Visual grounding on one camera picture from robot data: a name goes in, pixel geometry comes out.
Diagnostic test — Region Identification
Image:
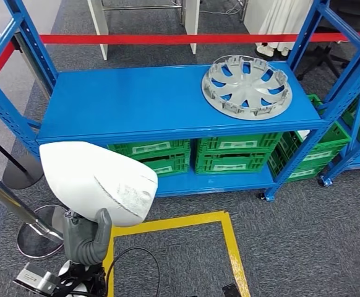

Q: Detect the silver wheel hubcap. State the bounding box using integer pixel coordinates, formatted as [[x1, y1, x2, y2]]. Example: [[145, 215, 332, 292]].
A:
[[200, 54, 293, 122]]

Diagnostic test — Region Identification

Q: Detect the white table frame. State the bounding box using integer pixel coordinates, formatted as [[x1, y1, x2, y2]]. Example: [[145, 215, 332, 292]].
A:
[[87, 0, 201, 61]]

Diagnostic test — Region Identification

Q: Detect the chrome stanchion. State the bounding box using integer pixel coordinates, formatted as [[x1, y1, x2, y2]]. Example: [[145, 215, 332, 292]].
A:
[[0, 165, 68, 260]]

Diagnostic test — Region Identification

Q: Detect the black office chair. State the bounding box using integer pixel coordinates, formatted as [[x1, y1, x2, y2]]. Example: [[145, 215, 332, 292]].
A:
[[297, 0, 360, 82]]

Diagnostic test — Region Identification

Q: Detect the white car mirror housing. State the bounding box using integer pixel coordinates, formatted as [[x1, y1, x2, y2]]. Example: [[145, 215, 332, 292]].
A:
[[39, 141, 159, 228]]

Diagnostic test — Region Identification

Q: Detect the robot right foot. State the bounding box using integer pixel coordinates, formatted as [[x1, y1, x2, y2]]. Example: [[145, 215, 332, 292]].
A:
[[221, 283, 242, 297]]

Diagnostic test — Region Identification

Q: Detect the red barrier belt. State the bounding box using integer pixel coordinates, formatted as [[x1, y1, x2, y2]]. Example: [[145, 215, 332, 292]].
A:
[[0, 40, 16, 80], [39, 32, 360, 46]]

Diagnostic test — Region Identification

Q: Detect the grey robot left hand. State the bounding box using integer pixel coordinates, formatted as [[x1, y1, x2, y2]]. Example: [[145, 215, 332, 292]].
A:
[[63, 208, 113, 263]]

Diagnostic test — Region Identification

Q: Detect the person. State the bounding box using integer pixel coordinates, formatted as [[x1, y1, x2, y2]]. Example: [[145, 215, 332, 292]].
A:
[[255, 0, 314, 59]]

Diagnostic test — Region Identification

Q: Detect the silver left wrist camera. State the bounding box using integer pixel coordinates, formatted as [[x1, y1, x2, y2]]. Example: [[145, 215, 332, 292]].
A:
[[13, 262, 60, 297]]

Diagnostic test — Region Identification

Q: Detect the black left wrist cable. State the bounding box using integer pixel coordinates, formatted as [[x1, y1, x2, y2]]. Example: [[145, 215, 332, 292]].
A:
[[105, 246, 162, 297]]

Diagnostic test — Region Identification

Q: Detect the grey stanchion post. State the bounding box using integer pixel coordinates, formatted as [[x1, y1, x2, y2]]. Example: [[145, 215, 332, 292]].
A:
[[13, 35, 52, 101]]

